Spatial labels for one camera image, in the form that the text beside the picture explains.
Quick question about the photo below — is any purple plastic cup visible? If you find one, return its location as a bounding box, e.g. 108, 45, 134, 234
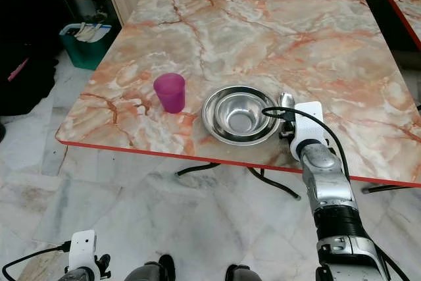
153, 73, 186, 115

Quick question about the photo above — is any small stainless steel bowl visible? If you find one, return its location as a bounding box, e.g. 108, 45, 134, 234
212, 91, 271, 136

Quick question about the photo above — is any marble-pattern folding table red edge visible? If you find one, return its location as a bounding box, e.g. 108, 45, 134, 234
55, 0, 421, 188
378, 0, 421, 51

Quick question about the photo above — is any wide stainless steel bowl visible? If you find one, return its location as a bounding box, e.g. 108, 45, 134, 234
201, 86, 283, 146

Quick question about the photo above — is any black cloth pile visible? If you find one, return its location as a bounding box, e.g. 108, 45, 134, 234
0, 0, 68, 117

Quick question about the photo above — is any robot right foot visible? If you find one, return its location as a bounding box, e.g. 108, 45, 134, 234
225, 265, 261, 281

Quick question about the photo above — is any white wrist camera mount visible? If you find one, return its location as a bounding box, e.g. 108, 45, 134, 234
70, 230, 100, 275
291, 101, 327, 161

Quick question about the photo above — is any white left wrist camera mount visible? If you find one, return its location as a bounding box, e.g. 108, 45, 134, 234
70, 230, 100, 275

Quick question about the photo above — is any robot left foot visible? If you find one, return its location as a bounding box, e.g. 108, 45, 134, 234
124, 255, 169, 281

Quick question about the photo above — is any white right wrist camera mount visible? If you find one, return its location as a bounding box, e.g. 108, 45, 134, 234
291, 101, 327, 161

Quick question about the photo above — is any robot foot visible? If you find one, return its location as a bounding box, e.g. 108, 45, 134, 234
225, 265, 261, 281
124, 255, 169, 281

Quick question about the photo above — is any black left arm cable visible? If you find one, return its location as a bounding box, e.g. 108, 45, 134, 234
2, 242, 74, 281

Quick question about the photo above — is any black metal table leg frame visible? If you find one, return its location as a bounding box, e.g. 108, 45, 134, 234
176, 161, 421, 201

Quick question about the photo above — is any green plastic bin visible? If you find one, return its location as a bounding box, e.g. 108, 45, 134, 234
59, 22, 113, 71

